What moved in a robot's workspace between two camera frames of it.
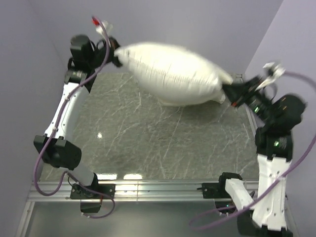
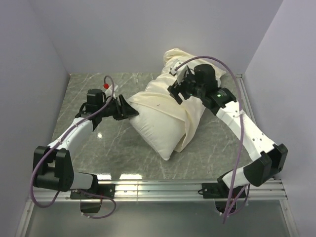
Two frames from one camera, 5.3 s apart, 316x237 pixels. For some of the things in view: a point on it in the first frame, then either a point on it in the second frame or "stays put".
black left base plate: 79,192 stays put
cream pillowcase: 172,74 to 156,97
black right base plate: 215,190 stays put
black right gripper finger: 235,92 to 174,92
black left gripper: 113,45 to 126,110
